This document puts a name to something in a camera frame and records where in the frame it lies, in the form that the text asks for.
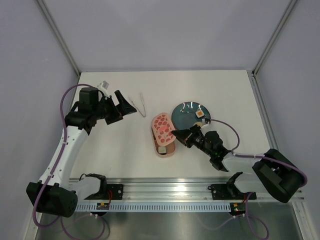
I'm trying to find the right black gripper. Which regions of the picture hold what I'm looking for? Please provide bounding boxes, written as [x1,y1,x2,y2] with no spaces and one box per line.
[172,123,214,157]

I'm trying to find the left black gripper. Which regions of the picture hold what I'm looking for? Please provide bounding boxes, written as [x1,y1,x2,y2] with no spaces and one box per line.
[92,90,136,125]

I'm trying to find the pink divided lunch box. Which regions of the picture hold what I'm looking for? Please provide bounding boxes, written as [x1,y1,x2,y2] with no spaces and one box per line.
[151,121,176,158]

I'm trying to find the pink lunch box lid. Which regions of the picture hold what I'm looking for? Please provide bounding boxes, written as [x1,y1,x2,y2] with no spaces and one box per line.
[151,112,176,147]

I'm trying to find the white cat paw tongs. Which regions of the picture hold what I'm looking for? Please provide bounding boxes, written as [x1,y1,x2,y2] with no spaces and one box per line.
[128,92,147,118]

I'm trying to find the cucumber sushi roll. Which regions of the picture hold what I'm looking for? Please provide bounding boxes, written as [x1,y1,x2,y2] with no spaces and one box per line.
[157,146,167,155]

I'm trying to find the orange salmon sushi roll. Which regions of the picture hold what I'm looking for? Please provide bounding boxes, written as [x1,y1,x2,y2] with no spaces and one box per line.
[195,109,205,119]

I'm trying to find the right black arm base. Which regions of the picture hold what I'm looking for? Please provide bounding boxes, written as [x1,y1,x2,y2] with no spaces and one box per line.
[207,183,249,200]

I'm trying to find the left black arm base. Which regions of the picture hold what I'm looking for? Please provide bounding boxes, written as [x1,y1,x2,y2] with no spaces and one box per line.
[85,183,124,200]

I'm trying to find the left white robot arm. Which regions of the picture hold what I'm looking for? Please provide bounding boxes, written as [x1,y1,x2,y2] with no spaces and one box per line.
[26,84,137,219]

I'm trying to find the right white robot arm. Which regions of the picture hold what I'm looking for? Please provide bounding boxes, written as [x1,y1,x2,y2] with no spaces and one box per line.
[172,125,308,203]

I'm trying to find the blue ceramic plate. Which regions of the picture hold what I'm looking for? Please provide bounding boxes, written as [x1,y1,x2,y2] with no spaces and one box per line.
[171,101,211,130]

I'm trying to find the beige steamed bun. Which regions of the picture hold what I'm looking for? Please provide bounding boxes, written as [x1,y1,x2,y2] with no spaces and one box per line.
[195,122,203,127]

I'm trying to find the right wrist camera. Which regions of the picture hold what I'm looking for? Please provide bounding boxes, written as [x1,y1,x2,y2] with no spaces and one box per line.
[201,117,211,128]

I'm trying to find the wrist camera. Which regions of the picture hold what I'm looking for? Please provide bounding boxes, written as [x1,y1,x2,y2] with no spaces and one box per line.
[201,117,211,128]
[97,80,109,98]

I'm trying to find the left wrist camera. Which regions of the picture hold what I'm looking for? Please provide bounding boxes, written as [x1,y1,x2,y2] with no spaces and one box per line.
[97,80,109,98]

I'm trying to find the aluminium mounting rail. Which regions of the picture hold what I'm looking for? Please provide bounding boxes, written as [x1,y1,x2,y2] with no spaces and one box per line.
[33,176,306,203]

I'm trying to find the white slotted cable duct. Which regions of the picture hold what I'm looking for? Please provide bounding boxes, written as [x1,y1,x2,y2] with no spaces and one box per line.
[75,202,231,213]

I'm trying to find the left aluminium frame post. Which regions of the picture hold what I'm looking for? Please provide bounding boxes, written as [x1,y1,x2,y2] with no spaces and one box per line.
[34,0,81,79]

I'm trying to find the aluminium frame post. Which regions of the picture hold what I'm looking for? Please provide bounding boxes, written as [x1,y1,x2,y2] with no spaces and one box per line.
[34,0,81,79]
[252,0,300,78]

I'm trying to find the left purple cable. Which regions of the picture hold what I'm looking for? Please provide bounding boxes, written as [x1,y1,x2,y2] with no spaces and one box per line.
[32,84,111,237]

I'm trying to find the right aluminium frame post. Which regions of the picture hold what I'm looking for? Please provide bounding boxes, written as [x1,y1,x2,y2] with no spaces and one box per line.
[252,0,300,78]

